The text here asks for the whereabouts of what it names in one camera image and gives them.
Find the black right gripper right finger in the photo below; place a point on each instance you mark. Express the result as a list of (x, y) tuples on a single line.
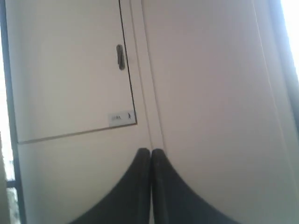
[(174, 202)]

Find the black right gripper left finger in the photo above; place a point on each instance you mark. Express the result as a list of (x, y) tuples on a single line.
[(129, 200)]

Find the small white door label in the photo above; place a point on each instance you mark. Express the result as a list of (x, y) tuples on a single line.
[(121, 118)]

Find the cabinet door keyhole handle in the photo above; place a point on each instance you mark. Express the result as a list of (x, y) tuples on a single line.
[(120, 57)]

